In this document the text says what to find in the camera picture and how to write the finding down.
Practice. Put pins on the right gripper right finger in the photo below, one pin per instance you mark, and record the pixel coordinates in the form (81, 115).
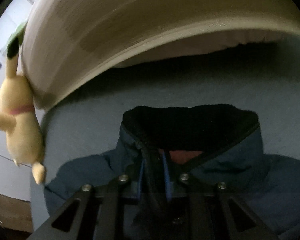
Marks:
(210, 211)

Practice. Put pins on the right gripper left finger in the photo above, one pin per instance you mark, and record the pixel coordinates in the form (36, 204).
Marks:
(103, 212)

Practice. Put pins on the dark navy puffer jacket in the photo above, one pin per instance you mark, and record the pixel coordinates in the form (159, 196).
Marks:
(212, 143)

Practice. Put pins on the grey bed sheet mattress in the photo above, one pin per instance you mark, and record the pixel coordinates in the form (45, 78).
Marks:
(260, 77)

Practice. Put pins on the white wardrobe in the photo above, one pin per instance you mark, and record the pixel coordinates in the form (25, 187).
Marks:
(14, 180)

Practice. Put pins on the yellow plush toy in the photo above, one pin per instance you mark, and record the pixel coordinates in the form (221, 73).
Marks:
(18, 118)

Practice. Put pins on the beige wooden headboard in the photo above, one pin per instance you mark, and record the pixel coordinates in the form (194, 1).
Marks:
(69, 42)

